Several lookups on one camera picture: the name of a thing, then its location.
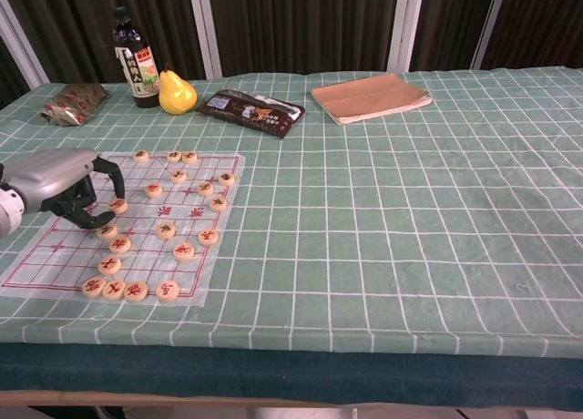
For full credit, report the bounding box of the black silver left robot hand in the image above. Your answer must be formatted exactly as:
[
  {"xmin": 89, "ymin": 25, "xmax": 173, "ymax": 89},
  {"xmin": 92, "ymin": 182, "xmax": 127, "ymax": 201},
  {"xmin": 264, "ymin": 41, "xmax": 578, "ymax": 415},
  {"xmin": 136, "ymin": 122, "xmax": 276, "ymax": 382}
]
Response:
[{"xmin": 2, "ymin": 148, "xmax": 127, "ymax": 230}]

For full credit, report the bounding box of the green red snack packet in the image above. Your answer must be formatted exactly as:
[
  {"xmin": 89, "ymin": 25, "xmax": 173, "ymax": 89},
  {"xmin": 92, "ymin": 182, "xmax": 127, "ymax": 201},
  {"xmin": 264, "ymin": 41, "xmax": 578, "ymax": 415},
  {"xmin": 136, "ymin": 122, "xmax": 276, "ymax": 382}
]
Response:
[{"xmin": 39, "ymin": 82, "xmax": 109, "ymax": 128}]

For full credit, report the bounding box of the dark brown ribbed partition panel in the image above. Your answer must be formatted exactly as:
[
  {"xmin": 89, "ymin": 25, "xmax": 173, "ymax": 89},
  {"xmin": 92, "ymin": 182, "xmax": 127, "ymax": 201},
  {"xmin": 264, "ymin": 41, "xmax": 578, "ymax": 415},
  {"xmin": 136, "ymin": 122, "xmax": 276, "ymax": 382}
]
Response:
[
  {"xmin": 408, "ymin": 0, "xmax": 498, "ymax": 73},
  {"xmin": 206, "ymin": 0, "xmax": 403, "ymax": 77},
  {"xmin": 481, "ymin": 0, "xmax": 583, "ymax": 70},
  {"xmin": 0, "ymin": 39, "xmax": 36, "ymax": 111},
  {"xmin": 0, "ymin": 0, "xmax": 207, "ymax": 86}
]

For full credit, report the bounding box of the translucent xiangqi board sheet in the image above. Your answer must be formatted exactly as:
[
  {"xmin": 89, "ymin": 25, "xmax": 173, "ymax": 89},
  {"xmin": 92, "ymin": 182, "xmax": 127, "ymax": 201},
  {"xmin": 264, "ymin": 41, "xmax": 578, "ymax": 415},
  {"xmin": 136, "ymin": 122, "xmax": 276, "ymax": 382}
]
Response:
[{"xmin": 0, "ymin": 150, "xmax": 248, "ymax": 309}]

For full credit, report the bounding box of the dark sauce bottle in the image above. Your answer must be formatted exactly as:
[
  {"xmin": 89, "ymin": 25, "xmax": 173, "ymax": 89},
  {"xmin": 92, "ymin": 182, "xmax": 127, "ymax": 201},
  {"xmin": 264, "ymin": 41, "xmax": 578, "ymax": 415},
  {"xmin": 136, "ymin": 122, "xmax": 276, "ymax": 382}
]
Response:
[{"xmin": 112, "ymin": 6, "xmax": 160, "ymax": 109}]

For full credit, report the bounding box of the yellow pear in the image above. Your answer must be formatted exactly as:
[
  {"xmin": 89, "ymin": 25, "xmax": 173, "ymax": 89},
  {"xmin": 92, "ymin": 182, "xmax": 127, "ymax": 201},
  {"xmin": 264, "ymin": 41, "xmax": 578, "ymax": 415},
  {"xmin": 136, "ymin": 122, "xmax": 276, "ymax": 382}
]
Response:
[{"xmin": 158, "ymin": 67, "xmax": 199, "ymax": 116}]

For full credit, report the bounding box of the dark brown snack packet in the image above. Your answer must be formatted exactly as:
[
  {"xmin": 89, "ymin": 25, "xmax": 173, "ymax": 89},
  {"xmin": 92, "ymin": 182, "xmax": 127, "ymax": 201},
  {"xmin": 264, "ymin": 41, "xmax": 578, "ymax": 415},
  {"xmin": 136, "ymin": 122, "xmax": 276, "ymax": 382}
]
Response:
[{"xmin": 195, "ymin": 88, "xmax": 305, "ymax": 139}]

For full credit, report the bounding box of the dark teal under cloth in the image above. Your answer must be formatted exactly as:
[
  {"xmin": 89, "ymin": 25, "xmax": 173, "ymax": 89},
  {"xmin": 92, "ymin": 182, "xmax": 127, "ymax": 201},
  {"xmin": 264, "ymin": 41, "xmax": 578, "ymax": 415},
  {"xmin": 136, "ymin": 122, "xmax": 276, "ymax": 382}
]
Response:
[{"xmin": 0, "ymin": 340, "xmax": 583, "ymax": 414}]

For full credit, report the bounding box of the green checkered tablecloth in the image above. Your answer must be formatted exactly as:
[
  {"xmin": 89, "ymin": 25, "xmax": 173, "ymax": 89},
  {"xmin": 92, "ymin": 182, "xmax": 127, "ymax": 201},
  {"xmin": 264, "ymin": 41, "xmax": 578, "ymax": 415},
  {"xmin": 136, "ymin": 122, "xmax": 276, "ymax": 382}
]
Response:
[{"xmin": 0, "ymin": 66, "xmax": 583, "ymax": 360}]

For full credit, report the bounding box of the brown paper notebook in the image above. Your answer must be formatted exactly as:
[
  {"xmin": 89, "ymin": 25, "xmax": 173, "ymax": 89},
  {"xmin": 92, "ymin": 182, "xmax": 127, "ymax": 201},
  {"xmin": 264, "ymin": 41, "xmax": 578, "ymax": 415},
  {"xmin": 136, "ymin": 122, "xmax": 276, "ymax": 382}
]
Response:
[{"xmin": 310, "ymin": 71, "xmax": 433, "ymax": 126}]

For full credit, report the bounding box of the white partition frame post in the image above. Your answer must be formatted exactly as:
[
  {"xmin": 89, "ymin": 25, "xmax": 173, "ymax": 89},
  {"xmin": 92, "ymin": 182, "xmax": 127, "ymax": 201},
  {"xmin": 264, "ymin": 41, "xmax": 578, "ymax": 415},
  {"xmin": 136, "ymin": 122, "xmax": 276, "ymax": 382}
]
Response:
[
  {"xmin": 0, "ymin": 0, "xmax": 50, "ymax": 87},
  {"xmin": 470, "ymin": 0, "xmax": 507, "ymax": 70},
  {"xmin": 385, "ymin": 0, "xmax": 425, "ymax": 73},
  {"xmin": 188, "ymin": 0, "xmax": 225, "ymax": 79}
]

